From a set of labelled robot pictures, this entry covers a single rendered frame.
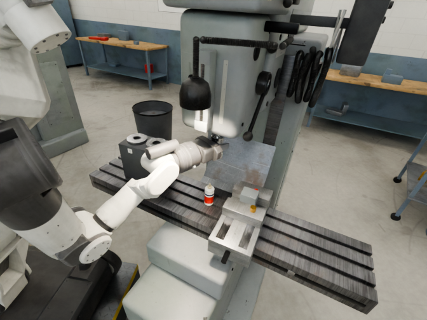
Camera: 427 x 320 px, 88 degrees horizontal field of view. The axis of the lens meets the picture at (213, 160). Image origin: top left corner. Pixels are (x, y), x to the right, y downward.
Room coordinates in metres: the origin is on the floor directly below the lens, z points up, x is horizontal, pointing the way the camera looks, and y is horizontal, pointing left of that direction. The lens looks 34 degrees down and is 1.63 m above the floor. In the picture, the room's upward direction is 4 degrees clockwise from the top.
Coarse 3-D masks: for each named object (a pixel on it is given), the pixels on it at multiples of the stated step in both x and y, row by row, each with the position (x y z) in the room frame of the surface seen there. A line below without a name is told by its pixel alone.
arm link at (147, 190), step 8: (168, 160) 0.52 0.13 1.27; (160, 168) 0.48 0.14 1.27; (168, 168) 0.49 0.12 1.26; (176, 168) 0.51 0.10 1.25; (152, 176) 0.46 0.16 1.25; (160, 176) 0.47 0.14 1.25; (168, 176) 0.49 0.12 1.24; (176, 176) 0.50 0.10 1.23; (128, 184) 0.46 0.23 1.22; (136, 184) 0.45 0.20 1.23; (144, 184) 0.44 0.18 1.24; (152, 184) 0.45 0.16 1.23; (160, 184) 0.46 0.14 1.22; (168, 184) 0.48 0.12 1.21; (136, 192) 0.44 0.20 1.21; (144, 192) 0.44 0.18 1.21; (152, 192) 0.44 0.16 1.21; (160, 192) 0.46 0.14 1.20
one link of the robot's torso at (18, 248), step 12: (24, 240) 0.47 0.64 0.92; (0, 252) 0.41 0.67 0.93; (12, 252) 0.44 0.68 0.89; (24, 252) 0.45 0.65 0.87; (0, 264) 0.41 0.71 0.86; (12, 264) 0.44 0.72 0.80; (24, 264) 0.44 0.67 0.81; (0, 276) 0.41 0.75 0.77; (12, 276) 0.42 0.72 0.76; (24, 276) 0.45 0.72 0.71; (0, 288) 0.35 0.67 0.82; (12, 288) 0.39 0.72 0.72; (0, 300) 0.35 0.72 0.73; (12, 300) 0.38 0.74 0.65; (0, 312) 0.34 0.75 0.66
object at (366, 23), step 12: (360, 0) 0.75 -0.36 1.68; (372, 0) 0.74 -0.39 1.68; (384, 0) 0.73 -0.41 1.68; (360, 12) 0.75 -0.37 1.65; (372, 12) 0.74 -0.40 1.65; (384, 12) 0.73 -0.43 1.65; (348, 24) 0.76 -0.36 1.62; (360, 24) 0.74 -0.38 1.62; (372, 24) 0.73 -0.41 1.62; (348, 36) 0.75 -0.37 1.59; (360, 36) 0.74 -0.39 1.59; (372, 36) 0.73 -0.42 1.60; (348, 48) 0.75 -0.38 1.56; (360, 48) 0.74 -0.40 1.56; (336, 60) 0.76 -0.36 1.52; (348, 60) 0.74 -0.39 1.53; (360, 60) 0.73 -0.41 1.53
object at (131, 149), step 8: (128, 136) 0.89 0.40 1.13; (136, 136) 0.90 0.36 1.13; (144, 136) 0.90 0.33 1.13; (120, 144) 0.84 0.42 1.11; (128, 144) 0.84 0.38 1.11; (136, 144) 0.84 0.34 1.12; (144, 144) 0.85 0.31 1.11; (152, 144) 0.83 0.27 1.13; (120, 152) 0.84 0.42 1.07; (128, 152) 0.83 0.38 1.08; (136, 152) 0.81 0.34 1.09; (144, 152) 0.80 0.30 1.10; (128, 160) 0.83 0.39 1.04; (136, 160) 0.82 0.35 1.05; (128, 168) 0.83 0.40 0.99; (136, 168) 0.82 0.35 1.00; (128, 176) 0.83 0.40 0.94; (136, 176) 0.82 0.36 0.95; (144, 176) 0.81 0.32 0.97
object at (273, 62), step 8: (272, 32) 0.74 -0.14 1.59; (272, 40) 0.74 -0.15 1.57; (280, 40) 0.76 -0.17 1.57; (272, 56) 0.74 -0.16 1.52; (280, 56) 0.83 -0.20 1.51; (264, 64) 0.74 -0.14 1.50; (272, 64) 0.75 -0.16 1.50; (280, 64) 0.86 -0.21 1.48; (272, 72) 0.75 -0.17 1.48; (280, 72) 0.87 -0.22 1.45; (272, 80) 0.77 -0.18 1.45; (272, 88) 0.80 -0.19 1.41; (272, 96) 0.83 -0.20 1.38; (264, 104) 0.75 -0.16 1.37
